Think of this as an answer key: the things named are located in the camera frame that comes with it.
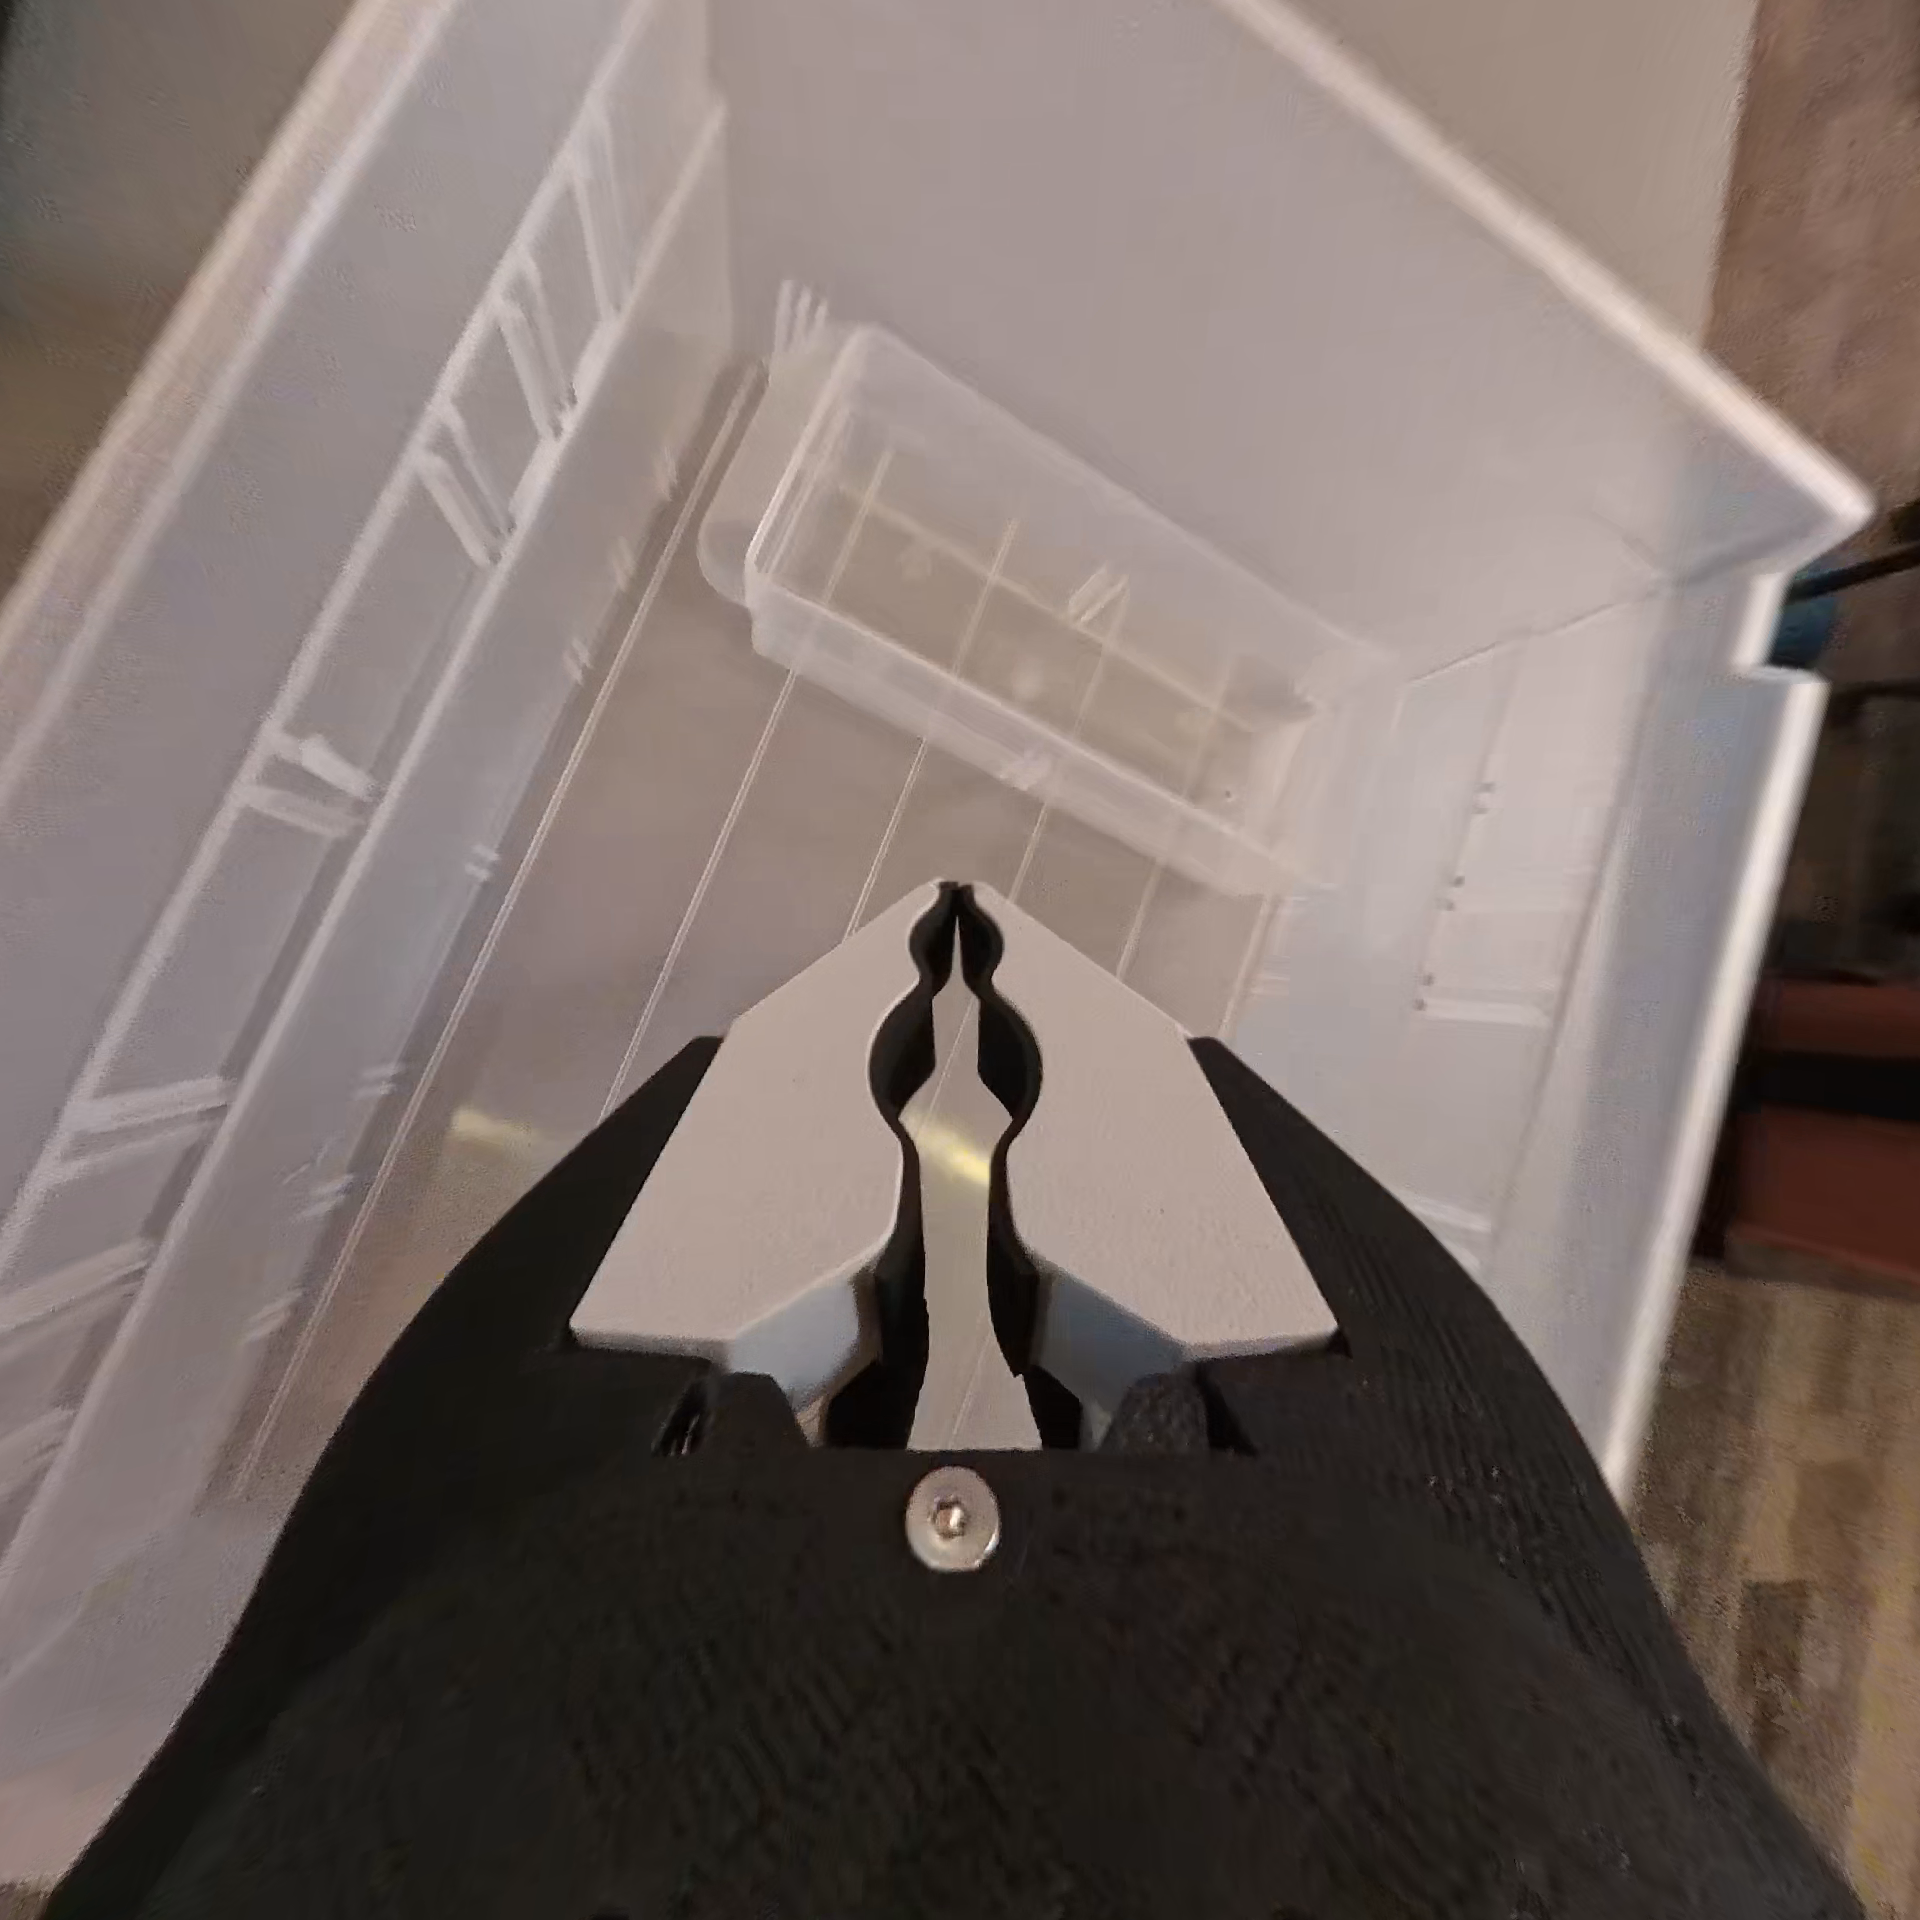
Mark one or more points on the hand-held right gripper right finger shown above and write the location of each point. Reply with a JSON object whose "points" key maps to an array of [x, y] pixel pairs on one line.
{"points": [[1153, 1201]]}

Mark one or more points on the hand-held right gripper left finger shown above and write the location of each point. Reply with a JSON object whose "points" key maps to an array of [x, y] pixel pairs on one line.
{"points": [[763, 1201]]}

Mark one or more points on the small clear plastic drawer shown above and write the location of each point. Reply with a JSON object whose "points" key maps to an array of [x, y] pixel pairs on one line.
{"points": [[1049, 629]]}

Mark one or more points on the clear plastic storage bin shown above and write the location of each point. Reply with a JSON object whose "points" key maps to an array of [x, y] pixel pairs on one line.
{"points": [[1202, 227]]}

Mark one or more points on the dark red wooden furniture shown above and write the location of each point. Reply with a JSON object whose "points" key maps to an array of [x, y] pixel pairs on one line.
{"points": [[1829, 1140]]}

